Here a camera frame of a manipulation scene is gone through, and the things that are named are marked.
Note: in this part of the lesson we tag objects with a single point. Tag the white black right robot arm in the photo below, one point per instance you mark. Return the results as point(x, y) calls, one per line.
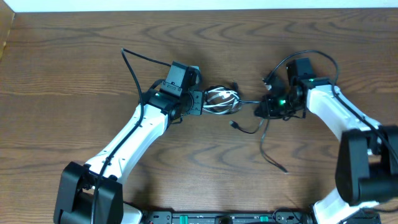
point(366, 170)

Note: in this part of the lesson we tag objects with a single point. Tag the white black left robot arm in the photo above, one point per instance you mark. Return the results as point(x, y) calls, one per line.
point(93, 192)

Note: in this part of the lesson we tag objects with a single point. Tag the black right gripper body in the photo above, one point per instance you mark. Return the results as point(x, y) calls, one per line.
point(277, 107)

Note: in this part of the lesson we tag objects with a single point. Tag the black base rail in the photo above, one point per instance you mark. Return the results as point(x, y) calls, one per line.
point(279, 216)

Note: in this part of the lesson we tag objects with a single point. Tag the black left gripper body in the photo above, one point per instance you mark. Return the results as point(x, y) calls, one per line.
point(197, 102)

